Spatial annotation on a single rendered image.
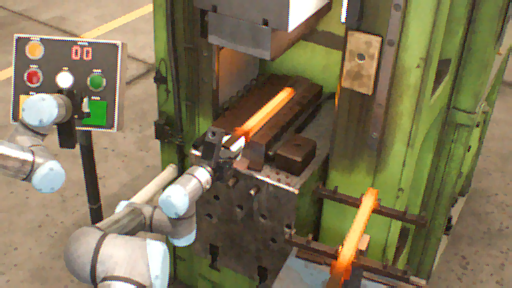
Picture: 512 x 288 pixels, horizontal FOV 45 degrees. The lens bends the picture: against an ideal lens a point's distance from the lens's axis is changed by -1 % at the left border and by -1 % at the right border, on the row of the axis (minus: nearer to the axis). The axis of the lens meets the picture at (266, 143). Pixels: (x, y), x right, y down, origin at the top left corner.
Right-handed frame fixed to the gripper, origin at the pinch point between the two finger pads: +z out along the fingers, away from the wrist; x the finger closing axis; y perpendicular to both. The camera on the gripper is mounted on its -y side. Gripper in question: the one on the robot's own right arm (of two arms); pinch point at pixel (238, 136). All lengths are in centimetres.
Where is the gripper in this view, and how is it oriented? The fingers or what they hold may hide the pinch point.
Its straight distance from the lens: 184.5
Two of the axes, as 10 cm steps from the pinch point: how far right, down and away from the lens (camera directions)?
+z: 4.8, -4.7, 7.4
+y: -0.5, 8.3, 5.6
